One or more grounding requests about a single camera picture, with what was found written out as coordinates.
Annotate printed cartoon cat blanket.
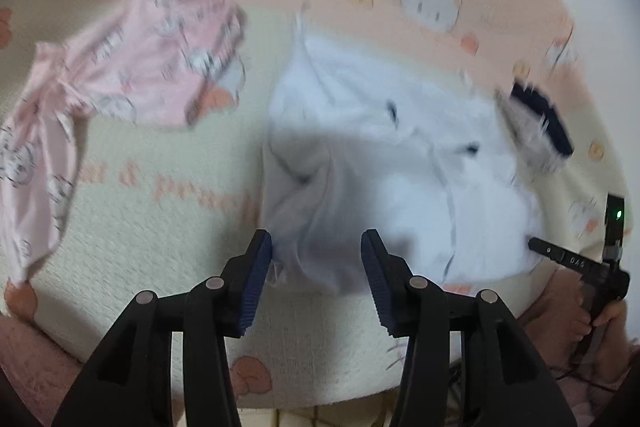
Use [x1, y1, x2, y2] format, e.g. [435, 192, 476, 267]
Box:
[0, 0, 636, 410]

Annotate black cable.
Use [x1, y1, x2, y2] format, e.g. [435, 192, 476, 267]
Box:
[550, 347, 632, 394]

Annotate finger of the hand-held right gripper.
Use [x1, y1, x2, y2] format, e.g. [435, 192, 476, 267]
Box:
[528, 236, 603, 269]

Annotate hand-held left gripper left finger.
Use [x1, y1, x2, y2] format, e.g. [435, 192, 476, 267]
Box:
[51, 229, 274, 427]

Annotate folded navy and white garment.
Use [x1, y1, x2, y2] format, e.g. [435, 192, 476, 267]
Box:
[495, 78, 575, 175]

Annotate pink cartoon print garment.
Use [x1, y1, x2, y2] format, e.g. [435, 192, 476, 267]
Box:
[0, 0, 247, 287]

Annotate white garment with navy trim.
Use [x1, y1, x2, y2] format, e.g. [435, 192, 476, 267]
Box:
[259, 9, 546, 295]

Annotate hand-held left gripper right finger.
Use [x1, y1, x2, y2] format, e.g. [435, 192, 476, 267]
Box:
[360, 229, 579, 427]

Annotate person's right hand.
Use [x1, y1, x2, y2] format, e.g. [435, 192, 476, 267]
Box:
[567, 289, 628, 345]

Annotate pink fluffy cloth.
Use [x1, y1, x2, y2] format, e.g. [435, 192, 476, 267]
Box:
[0, 314, 87, 410]
[520, 268, 640, 413]

